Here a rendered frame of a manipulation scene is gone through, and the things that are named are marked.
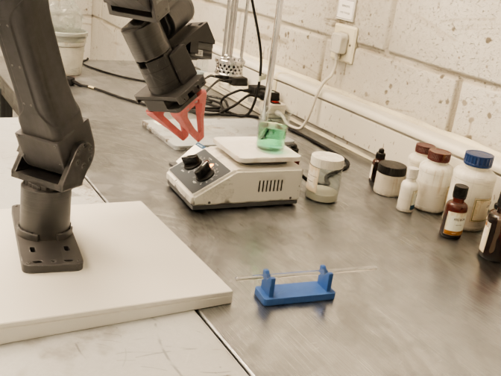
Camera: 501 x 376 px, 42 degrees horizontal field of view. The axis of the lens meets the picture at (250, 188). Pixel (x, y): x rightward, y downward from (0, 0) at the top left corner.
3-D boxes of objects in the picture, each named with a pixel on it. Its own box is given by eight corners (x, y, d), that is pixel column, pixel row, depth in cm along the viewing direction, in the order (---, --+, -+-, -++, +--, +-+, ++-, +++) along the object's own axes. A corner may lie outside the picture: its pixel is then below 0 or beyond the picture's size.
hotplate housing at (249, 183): (191, 212, 104) (195, 165, 101) (165, 183, 114) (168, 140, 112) (309, 205, 113) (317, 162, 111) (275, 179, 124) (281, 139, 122)
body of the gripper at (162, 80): (164, 84, 105) (145, 42, 101) (209, 84, 98) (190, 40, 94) (137, 106, 101) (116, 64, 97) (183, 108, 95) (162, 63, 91)
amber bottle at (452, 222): (435, 230, 109) (446, 181, 106) (453, 230, 110) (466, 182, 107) (445, 239, 106) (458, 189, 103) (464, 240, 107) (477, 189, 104)
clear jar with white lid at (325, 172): (332, 192, 121) (338, 151, 118) (341, 205, 115) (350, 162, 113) (300, 191, 120) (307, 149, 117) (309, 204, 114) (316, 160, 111)
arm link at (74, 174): (39, 125, 86) (8, 131, 81) (94, 139, 83) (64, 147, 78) (38, 170, 88) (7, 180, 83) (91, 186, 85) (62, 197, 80)
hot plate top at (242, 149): (238, 163, 105) (239, 158, 104) (210, 141, 115) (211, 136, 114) (303, 161, 110) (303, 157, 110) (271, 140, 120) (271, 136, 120)
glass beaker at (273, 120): (251, 154, 109) (258, 107, 106) (255, 145, 114) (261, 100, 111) (287, 159, 109) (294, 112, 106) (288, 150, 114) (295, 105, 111)
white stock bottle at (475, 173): (440, 225, 112) (457, 154, 107) (443, 212, 118) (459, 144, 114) (482, 236, 110) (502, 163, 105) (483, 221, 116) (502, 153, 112)
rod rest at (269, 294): (263, 306, 79) (267, 280, 78) (253, 292, 82) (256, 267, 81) (335, 300, 83) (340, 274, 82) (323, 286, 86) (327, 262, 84)
